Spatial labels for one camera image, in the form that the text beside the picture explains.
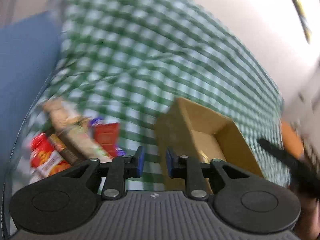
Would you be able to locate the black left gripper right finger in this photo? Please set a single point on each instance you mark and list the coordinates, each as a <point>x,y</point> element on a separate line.
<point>241,199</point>

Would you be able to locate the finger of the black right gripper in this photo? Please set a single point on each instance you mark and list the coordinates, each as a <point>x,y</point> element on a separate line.
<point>282,155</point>

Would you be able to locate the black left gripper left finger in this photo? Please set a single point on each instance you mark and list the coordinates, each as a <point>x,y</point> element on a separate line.
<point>69,199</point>

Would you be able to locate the red spicy snack packet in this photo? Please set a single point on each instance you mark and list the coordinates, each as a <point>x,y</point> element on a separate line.
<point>45,161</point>

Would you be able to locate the dark brown chocolate bar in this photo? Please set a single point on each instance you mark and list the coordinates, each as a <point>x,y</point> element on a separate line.
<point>63,150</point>

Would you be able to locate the long beige snack packet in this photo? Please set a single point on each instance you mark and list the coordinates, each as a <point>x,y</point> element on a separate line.
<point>86,145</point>

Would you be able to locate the purple candy wrapper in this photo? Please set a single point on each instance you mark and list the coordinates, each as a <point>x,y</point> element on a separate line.
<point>99,120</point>

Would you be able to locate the red square snack packet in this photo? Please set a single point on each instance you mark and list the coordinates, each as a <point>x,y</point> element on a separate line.
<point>106,135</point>

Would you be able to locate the clear bag of biscuits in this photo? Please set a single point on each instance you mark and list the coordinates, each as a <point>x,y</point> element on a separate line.
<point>62,113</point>

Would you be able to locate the brown cardboard box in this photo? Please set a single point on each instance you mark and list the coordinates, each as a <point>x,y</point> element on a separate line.
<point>194,130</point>

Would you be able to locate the blue sofa cushion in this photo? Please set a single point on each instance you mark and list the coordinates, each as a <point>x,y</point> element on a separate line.
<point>29,52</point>

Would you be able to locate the green white checkered cloth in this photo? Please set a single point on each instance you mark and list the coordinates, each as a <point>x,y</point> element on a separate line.
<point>127,60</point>

